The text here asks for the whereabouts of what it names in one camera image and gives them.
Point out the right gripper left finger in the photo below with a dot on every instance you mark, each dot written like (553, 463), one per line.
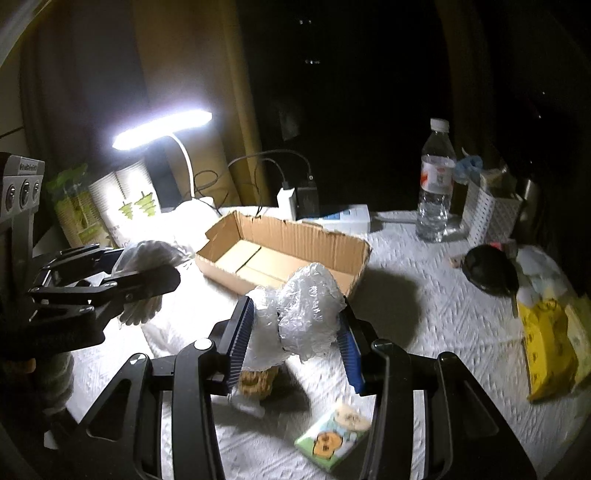
(237, 334)

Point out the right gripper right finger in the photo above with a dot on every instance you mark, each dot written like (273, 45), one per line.
(355, 338)

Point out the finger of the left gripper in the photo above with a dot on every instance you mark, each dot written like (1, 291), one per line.
(72, 265)
(81, 300)

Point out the brown plush toy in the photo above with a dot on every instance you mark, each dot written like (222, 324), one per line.
(257, 384)

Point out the white knitted cloth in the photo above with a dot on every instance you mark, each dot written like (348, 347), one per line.
(151, 261)

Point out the clear plastic bag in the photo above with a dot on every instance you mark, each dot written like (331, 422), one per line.
(299, 319)

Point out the capybara tissue pack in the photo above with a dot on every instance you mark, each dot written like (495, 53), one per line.
(336, 433)

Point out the green cardboard box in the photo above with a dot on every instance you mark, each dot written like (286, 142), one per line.
(76, 212)

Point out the white textured tablecloth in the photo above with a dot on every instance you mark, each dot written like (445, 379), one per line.
(414, 297)

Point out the open cardboard box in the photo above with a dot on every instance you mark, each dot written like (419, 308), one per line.
(243, 252)

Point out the white power strip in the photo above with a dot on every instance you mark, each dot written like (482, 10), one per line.
(348, 219)

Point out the white LED desk lamp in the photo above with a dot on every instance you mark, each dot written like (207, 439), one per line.
(167, 125)

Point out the clear water bottle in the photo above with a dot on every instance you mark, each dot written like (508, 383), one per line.
(438, 163)

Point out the black charger adapter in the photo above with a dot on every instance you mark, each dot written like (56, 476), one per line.
(308, 205)

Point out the black round bowl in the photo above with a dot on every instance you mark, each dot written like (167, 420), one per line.
(491, 270)

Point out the white charger plug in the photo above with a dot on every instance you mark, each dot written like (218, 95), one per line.
(287, 202)

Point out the white perforated basket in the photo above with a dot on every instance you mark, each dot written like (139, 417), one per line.
(492, 207)

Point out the yellow plastic package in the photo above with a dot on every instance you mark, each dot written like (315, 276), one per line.
(551, 360)

